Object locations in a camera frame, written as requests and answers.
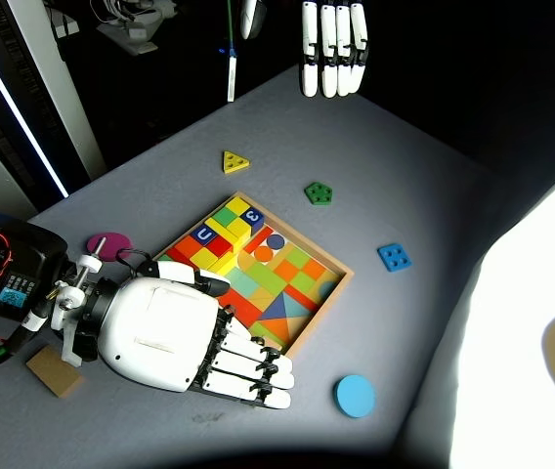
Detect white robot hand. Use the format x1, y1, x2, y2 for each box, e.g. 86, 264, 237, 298
239, 0, 370, 98
96, 260, 296, 411

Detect brown rectangular block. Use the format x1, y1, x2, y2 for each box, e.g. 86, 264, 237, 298
25, 344, 86, 400

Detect green pentagon block with holes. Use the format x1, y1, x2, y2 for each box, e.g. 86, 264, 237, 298
304, 182, 335, 206

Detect yellow triangle block with holes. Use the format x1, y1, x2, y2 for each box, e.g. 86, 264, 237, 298
222, 149, 252, 176

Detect blue square block with holes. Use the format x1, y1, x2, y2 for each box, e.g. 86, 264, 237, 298
377, 242, 412, 274

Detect magenta round disc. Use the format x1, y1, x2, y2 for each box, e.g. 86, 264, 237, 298
85, 232, 134, 264

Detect grey table cloth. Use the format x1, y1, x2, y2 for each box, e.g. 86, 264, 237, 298
0, 65, 555, 469

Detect wooden puzzle tray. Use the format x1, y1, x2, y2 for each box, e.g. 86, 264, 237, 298
152, 191, 356, 361

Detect white device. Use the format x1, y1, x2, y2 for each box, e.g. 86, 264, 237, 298
96, 19, 159, 58

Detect light blue round disc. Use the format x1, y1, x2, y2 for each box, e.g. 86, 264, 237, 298
333, 374, 377, 419

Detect white pillar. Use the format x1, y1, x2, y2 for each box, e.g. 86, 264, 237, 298
6, 0, 107, 180

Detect white light strip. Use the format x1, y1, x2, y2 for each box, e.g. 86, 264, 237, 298
0, 14, 69, 199

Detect small white box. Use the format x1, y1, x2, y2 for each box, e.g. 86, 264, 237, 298
50, 9, 81, 38

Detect green cable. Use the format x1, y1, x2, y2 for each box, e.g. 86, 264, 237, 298
226, 0, 236, 53

